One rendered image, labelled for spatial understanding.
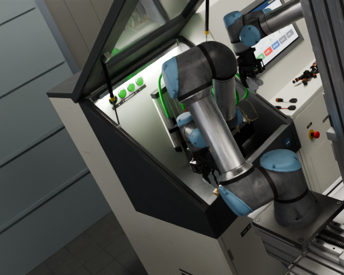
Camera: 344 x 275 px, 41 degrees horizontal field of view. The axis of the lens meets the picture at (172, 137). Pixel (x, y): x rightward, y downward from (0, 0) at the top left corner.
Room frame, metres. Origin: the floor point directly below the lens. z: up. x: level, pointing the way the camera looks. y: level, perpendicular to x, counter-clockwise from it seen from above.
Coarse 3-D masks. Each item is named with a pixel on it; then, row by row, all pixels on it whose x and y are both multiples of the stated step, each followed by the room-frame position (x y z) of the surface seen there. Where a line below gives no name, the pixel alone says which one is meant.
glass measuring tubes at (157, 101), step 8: (152, 96) 2.20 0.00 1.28; (168, 96) 2.23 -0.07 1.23; (160, 104) 2.19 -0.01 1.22; (168, 104) 2.22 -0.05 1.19; (176, 104) 2.27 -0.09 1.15; (160, 112) 2.20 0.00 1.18; (168, 112) 2.23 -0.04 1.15; (176, 112) 2.23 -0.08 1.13; (176, 144) 2.21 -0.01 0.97; (184, 144) 2.20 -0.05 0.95
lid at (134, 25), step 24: (120, 0) 1.48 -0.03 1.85; (144, 0) 1.65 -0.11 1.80; (168, 0) 1.86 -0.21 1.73; (192, 0) 2.13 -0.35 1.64; (120, 24) 1.60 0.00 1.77; (144, 24) 1.88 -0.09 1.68; (168, 24) 2.17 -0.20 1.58; (96, 48) 1.70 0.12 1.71; (120, 48) 1.90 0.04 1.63; (144, 48) 2.12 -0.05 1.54; (96, 72) 1.86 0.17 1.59; (120, 72) 2.16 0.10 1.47; (72, 96) 2.01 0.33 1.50
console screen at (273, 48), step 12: (264, 0) 2.48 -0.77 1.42; (276, 0) 2.52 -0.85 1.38; (240, 12) 2.37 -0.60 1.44; (276, 36) 2.41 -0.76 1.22; (288, 36) 2.45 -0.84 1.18; (300, 36) 2.50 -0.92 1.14; (264, 48) 2.34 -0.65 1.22; (276, 48) 2.38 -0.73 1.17; (288, 48) 2.42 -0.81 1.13; (264, 60) 2.30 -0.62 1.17; (276, 60) 2.34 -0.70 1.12; (264, 72) 2.27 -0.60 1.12
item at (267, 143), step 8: (280, 128) 1.93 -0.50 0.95; (288, 128) 1.93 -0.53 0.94; (272, 136) 1.89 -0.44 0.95; (280, 136) 1.89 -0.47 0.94; (288, 136) 1.92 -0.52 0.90; (264, 144) 1.86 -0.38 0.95; (272, 144) 1.85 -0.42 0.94; (280, 144) 1.88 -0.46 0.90; (256, 152) 1.82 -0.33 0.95; (264, 152) 1.81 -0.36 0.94; (248, 160) 1.78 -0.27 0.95; (256, 160) 1.77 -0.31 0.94; (208, 200) 1.62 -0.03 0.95; (216, 200) 1.61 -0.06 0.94; (216, 208) 1.60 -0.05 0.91; (224, 208) 1.62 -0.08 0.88; (216, 216) 1.59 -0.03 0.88; (224, 216) 1.61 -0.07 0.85; (232, 216) 1.63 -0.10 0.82; (224, 224) 1.60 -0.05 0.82
